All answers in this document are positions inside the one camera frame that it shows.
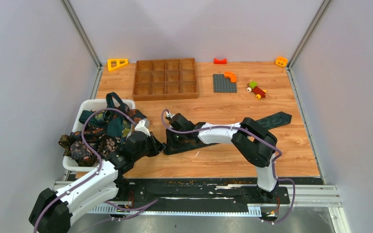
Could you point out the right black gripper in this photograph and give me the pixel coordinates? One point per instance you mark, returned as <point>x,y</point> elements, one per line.
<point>171,145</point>

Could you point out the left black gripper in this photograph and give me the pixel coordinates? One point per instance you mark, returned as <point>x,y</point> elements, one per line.
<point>157,146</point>

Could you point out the dark green leaf tie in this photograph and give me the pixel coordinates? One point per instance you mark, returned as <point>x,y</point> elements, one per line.
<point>211,134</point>

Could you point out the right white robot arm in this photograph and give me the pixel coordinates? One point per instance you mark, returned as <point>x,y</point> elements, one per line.
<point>255,143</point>

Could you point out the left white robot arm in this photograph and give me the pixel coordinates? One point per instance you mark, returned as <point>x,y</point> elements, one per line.
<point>55,211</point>

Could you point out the pile of patterned ties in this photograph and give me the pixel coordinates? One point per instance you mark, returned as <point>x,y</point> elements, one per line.
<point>105,132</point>

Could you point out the wooden compartment tray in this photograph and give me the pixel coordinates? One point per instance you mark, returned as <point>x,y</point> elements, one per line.
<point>165,79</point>

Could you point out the grey studded baseplate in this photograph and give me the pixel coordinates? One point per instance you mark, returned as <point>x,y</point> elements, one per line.
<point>221,84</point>

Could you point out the white plastic basket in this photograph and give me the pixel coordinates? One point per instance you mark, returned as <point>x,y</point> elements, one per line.
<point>97,105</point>

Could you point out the orange curved block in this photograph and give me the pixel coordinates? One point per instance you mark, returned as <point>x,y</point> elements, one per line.
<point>231,76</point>

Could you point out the yellow triangular block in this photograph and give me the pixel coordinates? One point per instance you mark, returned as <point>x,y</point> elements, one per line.
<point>114,64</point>

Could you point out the red plastic block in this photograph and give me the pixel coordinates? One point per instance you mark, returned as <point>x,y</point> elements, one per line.
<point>220,61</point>

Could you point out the toy brick car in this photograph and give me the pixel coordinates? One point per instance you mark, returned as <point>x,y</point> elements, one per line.
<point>253,87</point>

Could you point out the orange round block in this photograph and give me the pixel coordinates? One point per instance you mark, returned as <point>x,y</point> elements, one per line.
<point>281,61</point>

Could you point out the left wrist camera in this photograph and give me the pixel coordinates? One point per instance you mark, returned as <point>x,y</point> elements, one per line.
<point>142,126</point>

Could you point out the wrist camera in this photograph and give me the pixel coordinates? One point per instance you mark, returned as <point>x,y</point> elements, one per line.
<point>142,126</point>
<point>169,116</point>

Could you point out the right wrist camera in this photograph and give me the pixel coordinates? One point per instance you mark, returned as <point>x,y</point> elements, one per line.
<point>169,116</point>

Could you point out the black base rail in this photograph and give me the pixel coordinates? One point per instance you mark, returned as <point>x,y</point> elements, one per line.
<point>199,194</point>

